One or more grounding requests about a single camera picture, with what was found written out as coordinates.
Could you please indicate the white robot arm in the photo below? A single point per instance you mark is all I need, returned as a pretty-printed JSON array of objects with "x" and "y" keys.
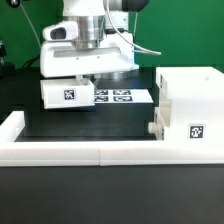
[{"x": 84, "y": 43}]

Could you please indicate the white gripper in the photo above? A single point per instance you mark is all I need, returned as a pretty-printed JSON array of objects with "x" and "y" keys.
[{"x": 60, "y": 57}]

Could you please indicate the fiducial marker sheet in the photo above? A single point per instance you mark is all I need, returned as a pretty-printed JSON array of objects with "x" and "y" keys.
[{"x": 111, "y": 96}]

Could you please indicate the white front drawer with tag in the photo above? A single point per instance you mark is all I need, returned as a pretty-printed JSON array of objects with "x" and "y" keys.
[{"x": 161, "y": 123}]

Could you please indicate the white drawer with tag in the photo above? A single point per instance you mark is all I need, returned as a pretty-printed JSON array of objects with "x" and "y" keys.
[
  {"x": 66, "y": 93},
  {"x": 161, "y": 123}
]

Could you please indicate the white drawer cabinet box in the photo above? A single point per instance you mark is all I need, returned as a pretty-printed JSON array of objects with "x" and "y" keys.
[{"x": 197, "y": 102}]

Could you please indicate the white fence frame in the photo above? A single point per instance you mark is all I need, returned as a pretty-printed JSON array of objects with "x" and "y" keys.
[{"x": 98, "y": 153}]

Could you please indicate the black camera stand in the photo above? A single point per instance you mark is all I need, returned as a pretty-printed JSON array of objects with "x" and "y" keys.
[{"x": 6, "y": 68}]

